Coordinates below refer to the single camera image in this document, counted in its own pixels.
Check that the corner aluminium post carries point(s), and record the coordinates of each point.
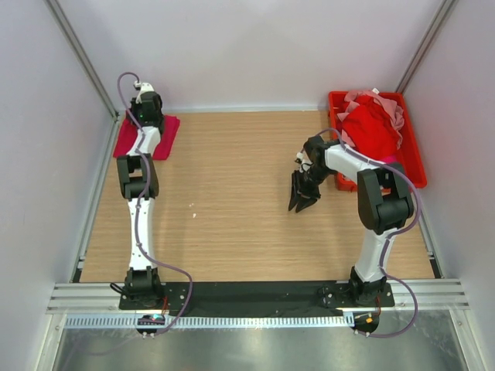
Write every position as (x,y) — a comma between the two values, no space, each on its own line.
(74,43)
(432,32)

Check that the slotted cable duct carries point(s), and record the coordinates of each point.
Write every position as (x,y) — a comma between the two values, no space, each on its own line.
(142,321)

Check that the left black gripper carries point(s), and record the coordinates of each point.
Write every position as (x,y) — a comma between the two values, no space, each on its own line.
(134,108)

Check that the left corner aluminium post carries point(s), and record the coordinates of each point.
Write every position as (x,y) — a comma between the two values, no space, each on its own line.
(74,43)

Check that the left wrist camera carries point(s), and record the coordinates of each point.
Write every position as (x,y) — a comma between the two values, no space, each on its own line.
(142,88)

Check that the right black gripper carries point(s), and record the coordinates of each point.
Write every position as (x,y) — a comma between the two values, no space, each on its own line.
(298,190)

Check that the pink t shirt in bin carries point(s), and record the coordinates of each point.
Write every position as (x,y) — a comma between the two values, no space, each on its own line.
(390,108)

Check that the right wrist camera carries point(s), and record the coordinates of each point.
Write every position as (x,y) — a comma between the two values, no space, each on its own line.
(299,157)

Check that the red t shirt in bin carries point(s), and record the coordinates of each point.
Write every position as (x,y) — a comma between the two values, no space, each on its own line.
(371,131)

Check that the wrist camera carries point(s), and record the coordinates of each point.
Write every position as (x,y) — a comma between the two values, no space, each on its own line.
(299,157)
(142,88)

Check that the red plastic bin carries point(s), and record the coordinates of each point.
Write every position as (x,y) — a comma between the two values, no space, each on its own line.
(378,125)

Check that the aluminium frame rail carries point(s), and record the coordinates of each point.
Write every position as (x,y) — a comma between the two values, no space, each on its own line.
(431,294)

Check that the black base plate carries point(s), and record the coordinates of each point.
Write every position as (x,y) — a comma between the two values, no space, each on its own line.
(255,298)

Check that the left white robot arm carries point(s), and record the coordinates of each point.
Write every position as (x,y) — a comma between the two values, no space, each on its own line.
(139,185)

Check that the crimson t shirt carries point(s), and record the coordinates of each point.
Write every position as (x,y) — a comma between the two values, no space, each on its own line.
(128,134)

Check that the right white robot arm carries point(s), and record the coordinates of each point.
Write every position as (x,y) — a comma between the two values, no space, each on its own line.
(384,205)

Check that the magenta t shirt in bin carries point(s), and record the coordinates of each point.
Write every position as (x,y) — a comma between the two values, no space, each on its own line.
(390,159)

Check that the right corner aluminium post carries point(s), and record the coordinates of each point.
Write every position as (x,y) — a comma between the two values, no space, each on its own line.
(432,32)

